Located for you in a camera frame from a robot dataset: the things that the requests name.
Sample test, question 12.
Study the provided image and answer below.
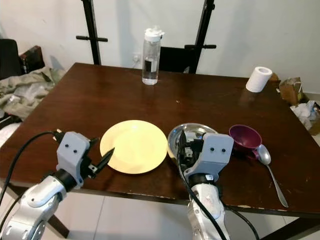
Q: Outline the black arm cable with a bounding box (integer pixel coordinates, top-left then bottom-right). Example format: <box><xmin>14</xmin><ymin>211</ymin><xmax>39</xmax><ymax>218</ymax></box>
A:
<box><xmin>0</xmin><ymin>130</ymin><xmax>64</xmax><ymax>231</ymax></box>
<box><xmin>177</xmin><ymin>149</ymin><xmax>267</xmax><ymax>240</ymax></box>

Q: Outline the olive green cloth bag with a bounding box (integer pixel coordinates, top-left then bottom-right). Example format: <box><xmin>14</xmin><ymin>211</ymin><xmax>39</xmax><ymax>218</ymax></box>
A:
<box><xmin>0</xmin><ymin>67</ymin><xmax>67</xmax><ymax>121</ymax></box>

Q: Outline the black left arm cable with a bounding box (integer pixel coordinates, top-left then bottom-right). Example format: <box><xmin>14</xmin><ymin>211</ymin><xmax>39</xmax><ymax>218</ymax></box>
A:
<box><xmin>0</xmin><ymin>130</ymin><xmax>64</xmax><ymax>231</ymax></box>

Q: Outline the white toilet paper roll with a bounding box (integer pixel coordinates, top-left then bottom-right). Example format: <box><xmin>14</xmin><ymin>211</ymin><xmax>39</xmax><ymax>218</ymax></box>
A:
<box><xmin>245</xmin><ymin>66</ymin><xmax>274</xmax><ymax>94</ymax></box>

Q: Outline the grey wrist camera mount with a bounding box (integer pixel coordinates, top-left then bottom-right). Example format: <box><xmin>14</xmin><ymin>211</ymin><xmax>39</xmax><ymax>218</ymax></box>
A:
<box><xmin>56</xmin><ymin>131</ymin><xmax>92</xmax><ymax>177</ymax></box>
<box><xmin>184</xmin><ymin>132</ymin><xmax>235</xmax><ymax>177</ymax></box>

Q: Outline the dark brown box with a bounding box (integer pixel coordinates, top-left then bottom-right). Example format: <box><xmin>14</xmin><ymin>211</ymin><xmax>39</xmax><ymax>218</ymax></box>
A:
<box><xmin>19</xmin><ymin>45</ymin><xmax>44</xmax><ymax>76</ymax></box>

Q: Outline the dark wooden table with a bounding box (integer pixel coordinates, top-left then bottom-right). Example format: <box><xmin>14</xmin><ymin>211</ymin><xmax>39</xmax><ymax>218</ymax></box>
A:
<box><xmin>0</xmin><ymin>62</ymin><xmax>320</xmax><ymax>240</ymax></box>

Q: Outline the black chair backrest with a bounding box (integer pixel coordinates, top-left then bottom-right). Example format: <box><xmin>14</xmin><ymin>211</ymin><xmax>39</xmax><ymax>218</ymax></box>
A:
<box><xmin>157</xmin><ymin>46</ymin><xmax>197</xmax><ymax>74</ymax></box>

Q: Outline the black slanted stand pole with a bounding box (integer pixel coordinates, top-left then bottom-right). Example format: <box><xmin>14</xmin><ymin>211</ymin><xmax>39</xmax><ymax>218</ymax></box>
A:
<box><xmin>184</xmin><ymin>0</ymin><xmax>217</xmax><ymax>74</ymax></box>

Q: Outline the black stand pole with crossbar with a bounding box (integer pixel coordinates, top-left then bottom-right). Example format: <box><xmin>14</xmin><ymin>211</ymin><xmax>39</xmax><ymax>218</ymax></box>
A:
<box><xmin>75</xmin><ymin>0</ymin><xmax>109</xmax><ymax>65</ymax></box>

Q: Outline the yellow plate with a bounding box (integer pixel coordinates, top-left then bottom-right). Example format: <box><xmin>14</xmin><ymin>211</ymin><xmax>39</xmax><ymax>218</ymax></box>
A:
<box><xmin>100</xmin><ymin>120</ymin><xmax>168</xmax><ymax>175</ymax></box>

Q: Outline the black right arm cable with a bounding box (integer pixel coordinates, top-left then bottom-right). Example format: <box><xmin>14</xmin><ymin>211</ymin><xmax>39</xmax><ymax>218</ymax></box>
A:
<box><xmin>177</xmin><ymin>149</ymin><xmax>267</xmax><ymax>240</ymax></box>

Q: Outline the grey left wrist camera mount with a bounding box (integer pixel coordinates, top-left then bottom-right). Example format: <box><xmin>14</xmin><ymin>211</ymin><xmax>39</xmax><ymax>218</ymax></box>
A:
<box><xmin>56</xmin><ymin>131</ymin><xmax>92</xmax><ymax>177</ymax></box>

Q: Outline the metal spoon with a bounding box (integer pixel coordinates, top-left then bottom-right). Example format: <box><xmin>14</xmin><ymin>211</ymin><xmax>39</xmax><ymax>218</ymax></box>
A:
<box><xmin>256</xmin><ymin>144</ymin><xmax>290</xmax><ymax>209</ymax></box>

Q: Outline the small crumpled white bag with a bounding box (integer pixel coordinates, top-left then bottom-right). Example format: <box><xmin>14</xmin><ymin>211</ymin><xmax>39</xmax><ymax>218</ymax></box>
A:
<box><xmin>290</xmin><ymin>100</ymin><xmax>320</xmax><ymax>133</ymax></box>

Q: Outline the shiny steel bowl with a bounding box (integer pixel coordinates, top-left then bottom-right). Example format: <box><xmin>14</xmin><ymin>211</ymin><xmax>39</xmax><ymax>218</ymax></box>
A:
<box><xmin>167</xmin><ymin>123</ymin><xmax>220</xmax><ymax>167</ymax></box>

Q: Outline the maroon plastic bowl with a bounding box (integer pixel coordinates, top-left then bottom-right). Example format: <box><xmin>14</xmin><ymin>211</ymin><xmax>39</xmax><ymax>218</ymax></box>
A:
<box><xmin>229</xmin><ymin>124</ymin><xmax>264</xmax><ymax>161</ymax></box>

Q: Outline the clear water bottle white cap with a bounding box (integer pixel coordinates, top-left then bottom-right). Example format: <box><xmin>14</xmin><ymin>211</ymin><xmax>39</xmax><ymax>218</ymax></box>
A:
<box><xmin>141</xmin><ymin>27</ymin><xmax>165</xmax><ymax>86</ymax></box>

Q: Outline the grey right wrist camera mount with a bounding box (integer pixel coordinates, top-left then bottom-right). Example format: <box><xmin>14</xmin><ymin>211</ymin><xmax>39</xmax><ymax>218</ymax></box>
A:
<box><xmin>184</xmin><ymin>132</ymin><xmax>235</xmax><ymax>177</ymax></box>

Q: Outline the brown cardboard box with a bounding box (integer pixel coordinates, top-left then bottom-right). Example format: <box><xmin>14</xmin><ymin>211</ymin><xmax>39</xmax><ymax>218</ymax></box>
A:
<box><xmin>278</xmin><ymin>77</ymin><xmax>304</xmax><ymax>106</ymax></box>

